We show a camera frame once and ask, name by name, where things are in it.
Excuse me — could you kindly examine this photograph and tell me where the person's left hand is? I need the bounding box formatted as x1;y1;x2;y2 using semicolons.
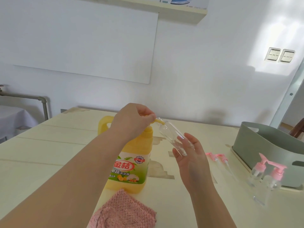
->
110;103;157;140

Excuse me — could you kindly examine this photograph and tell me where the person's right hand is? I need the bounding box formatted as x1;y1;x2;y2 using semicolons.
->
173;133;214;195

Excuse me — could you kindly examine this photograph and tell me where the yellow detergent jug with pump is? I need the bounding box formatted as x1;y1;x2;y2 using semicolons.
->
98;116;164;194

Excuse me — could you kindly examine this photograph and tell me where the small clear plastic bottle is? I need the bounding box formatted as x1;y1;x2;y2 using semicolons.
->
253;174;282;207
247;167;264;187
158;120;195;156

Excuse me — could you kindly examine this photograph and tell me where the grey-green plastic basket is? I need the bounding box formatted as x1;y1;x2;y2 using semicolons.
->
232;121;304;189

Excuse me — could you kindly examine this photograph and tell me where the pink textured cloth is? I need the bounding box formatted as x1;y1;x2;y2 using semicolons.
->
86;188;157;228

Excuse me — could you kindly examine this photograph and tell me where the person's left forearm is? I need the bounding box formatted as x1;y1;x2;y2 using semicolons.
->
0;130;119;228

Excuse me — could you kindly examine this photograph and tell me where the white iron packaging box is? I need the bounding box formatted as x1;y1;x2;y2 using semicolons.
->
159;0;210;10

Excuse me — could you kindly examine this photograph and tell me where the grey metal pipe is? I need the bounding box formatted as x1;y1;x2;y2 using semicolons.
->
0;92;49;121

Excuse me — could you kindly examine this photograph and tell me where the dark wooden chair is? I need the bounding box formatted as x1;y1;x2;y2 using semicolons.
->
288;117;304;143

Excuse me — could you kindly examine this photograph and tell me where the white tablecloth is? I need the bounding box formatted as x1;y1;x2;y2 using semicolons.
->
0;105;38;139

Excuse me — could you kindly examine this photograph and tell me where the white wall board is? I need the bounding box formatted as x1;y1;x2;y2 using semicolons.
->
13;0;159;85

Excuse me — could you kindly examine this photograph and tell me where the white door frame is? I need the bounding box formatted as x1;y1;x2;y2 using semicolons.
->
269;58;304;129

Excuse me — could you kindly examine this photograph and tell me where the white wall switch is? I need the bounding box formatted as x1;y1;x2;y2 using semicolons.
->
265;47;282;61
279;49;296;63

